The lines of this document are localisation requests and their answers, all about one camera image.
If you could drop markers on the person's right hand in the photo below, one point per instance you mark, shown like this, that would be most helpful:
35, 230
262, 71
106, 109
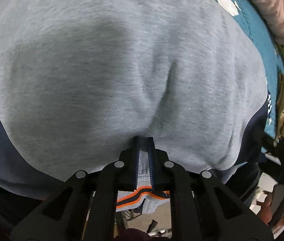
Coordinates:
266, 209

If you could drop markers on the bed with teal sheet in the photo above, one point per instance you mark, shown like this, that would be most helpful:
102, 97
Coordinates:
252, 17

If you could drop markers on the grey jacket with navy sleeves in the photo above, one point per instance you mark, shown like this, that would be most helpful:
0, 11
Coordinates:
106, 67

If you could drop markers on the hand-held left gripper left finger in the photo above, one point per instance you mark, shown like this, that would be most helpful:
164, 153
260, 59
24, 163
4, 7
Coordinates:
136, 155

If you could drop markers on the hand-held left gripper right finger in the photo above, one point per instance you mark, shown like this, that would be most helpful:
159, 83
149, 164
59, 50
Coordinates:
152, 155

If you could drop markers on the pink quilt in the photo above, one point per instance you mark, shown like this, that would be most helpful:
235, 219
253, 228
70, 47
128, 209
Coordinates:
269, 5

